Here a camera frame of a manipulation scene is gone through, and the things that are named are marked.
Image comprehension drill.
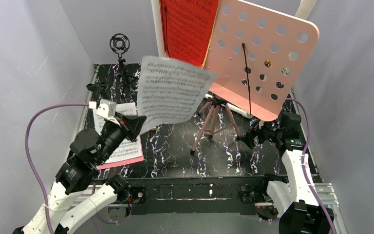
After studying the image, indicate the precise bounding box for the white sheet music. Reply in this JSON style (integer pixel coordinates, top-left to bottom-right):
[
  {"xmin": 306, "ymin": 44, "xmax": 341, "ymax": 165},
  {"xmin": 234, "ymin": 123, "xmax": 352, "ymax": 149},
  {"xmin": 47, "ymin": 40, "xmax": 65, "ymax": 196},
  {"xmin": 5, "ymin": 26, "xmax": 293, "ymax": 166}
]
[
  {"xmin": 104, "ymin": 102, "xmax": 143, "ymax": 164},
  {"xmin": 137, "ymin": 56, "xmax": 219, "ymax": 134}
]

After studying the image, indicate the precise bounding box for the pink sheet music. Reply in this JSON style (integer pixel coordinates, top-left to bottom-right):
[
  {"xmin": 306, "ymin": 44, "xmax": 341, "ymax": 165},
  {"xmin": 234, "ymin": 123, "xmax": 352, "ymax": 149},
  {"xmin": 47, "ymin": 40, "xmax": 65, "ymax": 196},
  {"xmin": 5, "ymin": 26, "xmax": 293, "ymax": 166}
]
[{"xmin": 97, "ymin": 155, "xmax": 144, "ymax": 170}]

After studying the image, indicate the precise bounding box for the pink music stand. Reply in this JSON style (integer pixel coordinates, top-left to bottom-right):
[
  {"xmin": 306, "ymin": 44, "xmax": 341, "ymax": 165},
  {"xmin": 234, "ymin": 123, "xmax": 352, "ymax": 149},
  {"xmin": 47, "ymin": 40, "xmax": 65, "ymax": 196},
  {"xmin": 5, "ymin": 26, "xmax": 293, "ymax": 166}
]
[{"xmin": 189, "ymin": 0, "xmax": 320, "ymax": 156}]

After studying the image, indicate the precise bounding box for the black tripod shock mount stand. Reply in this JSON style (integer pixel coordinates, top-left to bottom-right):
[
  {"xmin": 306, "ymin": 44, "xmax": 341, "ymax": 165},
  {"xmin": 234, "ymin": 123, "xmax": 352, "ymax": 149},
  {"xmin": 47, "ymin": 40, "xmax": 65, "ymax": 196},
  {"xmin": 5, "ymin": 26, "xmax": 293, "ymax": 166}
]
[{"xmin": 109, "ymin": 33, "xmax": 139, "ymax": 101}]

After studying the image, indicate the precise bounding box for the red folder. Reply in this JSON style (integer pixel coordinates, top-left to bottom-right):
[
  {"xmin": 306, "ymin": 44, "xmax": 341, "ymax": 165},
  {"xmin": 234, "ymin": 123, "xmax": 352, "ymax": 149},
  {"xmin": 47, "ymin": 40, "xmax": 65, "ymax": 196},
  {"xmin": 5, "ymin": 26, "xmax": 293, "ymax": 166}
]
[{"xmin": 159, "ymin": 0, "xmax": 220, "ymax": 67}]

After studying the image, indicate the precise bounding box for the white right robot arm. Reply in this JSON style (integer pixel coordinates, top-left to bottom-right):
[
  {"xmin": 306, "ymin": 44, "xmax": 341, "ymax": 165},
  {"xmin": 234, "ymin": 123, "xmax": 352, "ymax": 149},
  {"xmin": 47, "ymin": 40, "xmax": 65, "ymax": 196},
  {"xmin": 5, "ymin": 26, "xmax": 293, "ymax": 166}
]
[{"xmin": 238, "ymin": 112, "xmax": 336, "ymax": 234}]

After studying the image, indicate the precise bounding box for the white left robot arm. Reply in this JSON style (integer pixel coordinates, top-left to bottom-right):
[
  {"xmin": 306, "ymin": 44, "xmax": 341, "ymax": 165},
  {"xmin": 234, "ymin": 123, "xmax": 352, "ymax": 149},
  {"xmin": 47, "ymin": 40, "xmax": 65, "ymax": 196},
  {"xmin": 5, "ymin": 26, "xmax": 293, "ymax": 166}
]
[{"xmin": 13, "ymin": 113, "xmax": 147, "ymax": 234}]

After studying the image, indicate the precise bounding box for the orange microphone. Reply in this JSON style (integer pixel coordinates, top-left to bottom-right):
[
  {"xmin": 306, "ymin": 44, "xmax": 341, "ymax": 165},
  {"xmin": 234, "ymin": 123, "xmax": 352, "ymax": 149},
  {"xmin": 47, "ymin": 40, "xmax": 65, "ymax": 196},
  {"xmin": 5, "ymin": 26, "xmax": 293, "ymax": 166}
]
[{"xmin": 264, "ymin": 60, "xmax": 272, "ymax": 68}]

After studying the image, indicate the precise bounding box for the yellow sheet music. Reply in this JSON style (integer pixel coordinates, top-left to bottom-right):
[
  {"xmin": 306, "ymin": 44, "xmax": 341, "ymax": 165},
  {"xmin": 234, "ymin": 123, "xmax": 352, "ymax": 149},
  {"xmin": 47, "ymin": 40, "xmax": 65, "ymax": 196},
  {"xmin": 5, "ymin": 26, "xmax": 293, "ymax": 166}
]
[{"xmin": 201, "ymin": 18, "xmax": 216, "ymax": 69}]

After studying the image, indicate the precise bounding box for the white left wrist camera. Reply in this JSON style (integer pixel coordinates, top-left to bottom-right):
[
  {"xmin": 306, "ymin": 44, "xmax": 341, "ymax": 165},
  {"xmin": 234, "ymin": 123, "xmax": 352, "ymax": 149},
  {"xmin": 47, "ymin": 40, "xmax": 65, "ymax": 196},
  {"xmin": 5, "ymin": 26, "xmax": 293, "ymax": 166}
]
[{"xmin": 88, "ymin": 99, "xmax": 116, "ymax": 121}]

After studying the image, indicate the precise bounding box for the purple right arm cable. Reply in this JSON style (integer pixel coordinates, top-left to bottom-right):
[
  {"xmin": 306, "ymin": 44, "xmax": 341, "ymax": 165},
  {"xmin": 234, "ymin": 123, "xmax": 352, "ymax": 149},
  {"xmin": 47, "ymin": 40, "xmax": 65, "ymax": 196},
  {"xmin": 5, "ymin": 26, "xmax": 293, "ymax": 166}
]
[{"xmin": 287, "ymin": 97, "xmax": 337, "ymax": 234}]

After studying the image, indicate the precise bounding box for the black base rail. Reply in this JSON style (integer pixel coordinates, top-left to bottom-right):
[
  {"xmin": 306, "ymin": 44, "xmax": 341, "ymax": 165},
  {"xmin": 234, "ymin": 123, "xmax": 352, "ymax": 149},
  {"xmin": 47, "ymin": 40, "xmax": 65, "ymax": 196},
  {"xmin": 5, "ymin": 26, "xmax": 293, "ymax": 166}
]
[{"xmin": 122, "ymin": 174, "xmax": 304, "ymax": 215}]

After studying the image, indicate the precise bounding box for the white PVC pipe frame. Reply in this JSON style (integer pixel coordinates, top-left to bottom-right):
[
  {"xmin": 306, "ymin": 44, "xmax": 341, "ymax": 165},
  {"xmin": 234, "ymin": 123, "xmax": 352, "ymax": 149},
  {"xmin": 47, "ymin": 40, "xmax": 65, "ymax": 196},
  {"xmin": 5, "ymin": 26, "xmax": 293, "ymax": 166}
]
[{"xmin": 150, "ymin": 0, "xmax": 318, "ymax": 119}]

